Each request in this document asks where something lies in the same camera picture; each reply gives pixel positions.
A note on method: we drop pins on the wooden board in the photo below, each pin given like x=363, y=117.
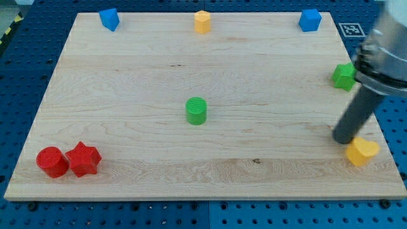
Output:
x=271, y=108

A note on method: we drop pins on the red star block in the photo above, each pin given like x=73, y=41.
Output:
x=83, y=159

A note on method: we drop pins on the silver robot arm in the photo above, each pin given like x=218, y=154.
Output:
x=381, y=58

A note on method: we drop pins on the red cylinder block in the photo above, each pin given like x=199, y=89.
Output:
x=52, y=162

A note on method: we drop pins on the green cylinder block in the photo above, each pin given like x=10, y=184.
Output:
x=196, y=110

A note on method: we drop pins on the blue triangular block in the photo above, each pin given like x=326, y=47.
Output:
x=109, y=18

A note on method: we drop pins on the blue cube block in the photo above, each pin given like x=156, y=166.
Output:
x=310, y=20

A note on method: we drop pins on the yellow hexagon block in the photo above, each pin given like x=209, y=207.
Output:
x=202, y=22

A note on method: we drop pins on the grey cylindrical pointer tool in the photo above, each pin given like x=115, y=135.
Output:
x=356, y=115

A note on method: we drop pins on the green star block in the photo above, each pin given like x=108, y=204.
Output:
x=343, y=76

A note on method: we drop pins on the white fiducial marker tag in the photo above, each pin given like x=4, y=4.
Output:
x=351, y=30

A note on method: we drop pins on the yellow heart block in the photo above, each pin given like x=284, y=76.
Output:
x=360, y=151

